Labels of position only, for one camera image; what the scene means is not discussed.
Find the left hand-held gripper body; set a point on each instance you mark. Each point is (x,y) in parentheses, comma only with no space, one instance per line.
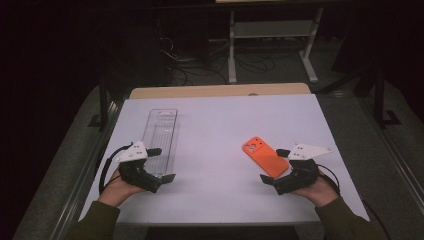
(133,153)

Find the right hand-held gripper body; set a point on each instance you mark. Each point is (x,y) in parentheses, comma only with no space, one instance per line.
(300,176)

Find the orange phone case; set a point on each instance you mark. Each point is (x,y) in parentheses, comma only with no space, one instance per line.
(266,158)

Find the clear plastic tray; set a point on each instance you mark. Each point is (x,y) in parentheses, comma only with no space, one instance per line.
(163,133)

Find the person's right hand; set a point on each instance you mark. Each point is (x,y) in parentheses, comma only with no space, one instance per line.
(318,193)

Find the person's left hand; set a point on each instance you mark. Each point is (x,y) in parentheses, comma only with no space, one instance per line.
(116,191)

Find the black metal stand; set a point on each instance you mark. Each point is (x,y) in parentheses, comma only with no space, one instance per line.
(104,100)
(379,96)

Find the white board sheet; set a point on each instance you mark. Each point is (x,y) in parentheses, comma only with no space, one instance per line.
(216,133)

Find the light wooden table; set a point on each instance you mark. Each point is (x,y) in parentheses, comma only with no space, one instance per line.
(216,90)

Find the grey metal rail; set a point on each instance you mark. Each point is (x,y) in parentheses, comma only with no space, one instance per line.
(400,166)
(83,180)

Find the white metal table frame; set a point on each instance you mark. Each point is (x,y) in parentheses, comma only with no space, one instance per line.
(232,50)

